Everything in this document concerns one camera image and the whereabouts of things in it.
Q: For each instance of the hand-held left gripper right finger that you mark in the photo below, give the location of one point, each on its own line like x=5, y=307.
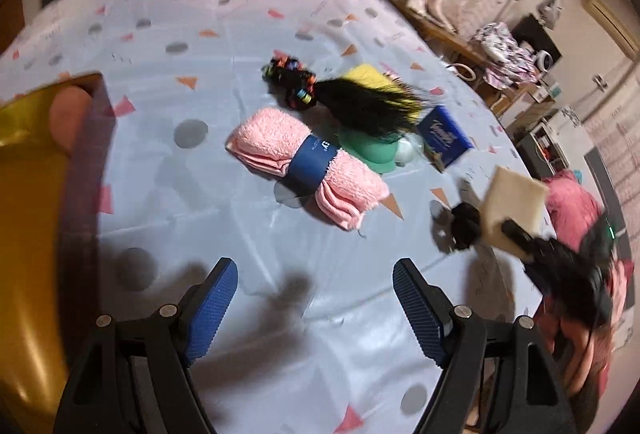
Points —
x=419, y=314

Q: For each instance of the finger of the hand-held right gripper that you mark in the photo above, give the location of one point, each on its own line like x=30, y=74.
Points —
x=466, y=225
x=520, y=236

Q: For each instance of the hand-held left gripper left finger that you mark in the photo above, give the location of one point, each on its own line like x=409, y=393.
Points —
x=212, y=309

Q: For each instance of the beige foam pad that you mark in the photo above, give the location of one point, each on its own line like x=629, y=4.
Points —
x=515, y=199

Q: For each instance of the yellow green sponge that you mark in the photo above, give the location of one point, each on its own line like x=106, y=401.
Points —
x=365, y=74

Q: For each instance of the gold container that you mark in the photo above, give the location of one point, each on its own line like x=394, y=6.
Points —
x=30, y=214

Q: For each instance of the person's right forearm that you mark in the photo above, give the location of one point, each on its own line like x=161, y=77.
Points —
x=587, y=354

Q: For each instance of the pink fluffy clothing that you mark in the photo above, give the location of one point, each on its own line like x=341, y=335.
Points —
x=570, y=204

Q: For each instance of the blue cardboard box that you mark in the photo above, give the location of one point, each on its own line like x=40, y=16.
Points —
x=445, y=136

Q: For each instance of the small white ball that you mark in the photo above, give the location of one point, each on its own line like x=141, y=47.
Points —
x=406, y=151

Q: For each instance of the storage shelf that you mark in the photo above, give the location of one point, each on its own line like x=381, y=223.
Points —
x=547, y=143

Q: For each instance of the green plastic lid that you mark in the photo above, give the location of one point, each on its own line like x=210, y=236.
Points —
x=370, y=152

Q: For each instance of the black hair piece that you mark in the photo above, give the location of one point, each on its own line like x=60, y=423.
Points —
x=365, y=106

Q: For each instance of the pink towel with blue band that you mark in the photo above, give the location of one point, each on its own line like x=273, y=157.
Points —
x=280, y=153

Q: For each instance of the white round appliance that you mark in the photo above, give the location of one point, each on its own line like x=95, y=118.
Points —
x=544, y=61

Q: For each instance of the pile of patterned clothes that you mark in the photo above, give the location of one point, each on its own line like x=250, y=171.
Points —
x=505, y=51

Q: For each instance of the wooden side desk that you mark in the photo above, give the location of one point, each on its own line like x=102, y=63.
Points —
x=450, y=42

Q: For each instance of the black monitor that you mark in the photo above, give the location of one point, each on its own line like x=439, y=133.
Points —
x=535, y=36

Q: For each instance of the black multicolour scrunchie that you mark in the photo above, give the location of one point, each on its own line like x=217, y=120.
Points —
x=292, y=81

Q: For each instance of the peach round object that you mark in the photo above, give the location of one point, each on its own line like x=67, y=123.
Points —
x=70, y=113

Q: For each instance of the printed light blue tablecloth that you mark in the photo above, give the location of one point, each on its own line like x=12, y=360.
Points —
x=200, y=38

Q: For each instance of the orange wooden cabinet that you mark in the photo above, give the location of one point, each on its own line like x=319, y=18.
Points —
x=10, y=8

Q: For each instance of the wall air conditioner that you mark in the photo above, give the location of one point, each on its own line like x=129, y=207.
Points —
x=612, y=21

